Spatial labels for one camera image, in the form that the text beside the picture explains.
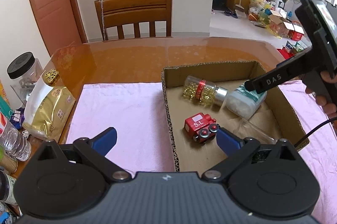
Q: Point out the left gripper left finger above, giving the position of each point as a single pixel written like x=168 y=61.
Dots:
x=92 y=153

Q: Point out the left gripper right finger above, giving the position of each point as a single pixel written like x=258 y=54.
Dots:
x=237 y=150

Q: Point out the red toy train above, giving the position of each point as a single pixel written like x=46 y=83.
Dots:
x=201 y=127

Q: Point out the gold capsule bottle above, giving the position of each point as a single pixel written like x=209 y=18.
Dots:
x=204 y=91

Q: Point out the person right hand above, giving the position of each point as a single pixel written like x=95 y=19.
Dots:
x=328 y=108

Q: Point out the open cardboard box on floor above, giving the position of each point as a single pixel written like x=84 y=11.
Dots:
x=284 y=28

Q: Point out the pink table cloth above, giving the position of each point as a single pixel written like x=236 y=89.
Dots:
x=138 y=114

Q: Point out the gold tissue pack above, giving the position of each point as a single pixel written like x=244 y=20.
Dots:
x=47 y=110

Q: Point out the clear water bottle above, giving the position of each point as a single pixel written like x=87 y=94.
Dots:
x=13 y=141

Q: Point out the green cap toothpick holder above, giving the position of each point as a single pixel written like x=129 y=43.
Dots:
x=9 y=163

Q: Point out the gold hair clip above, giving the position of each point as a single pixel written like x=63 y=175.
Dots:
x=51 y=76

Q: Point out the black lid plastic jar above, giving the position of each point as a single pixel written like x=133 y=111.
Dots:
x=24 y=71

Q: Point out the wooden chair far side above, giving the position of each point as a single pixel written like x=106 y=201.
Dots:
x=117 y=13

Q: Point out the brown wooden door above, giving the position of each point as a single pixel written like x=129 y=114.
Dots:
x=59 y=23

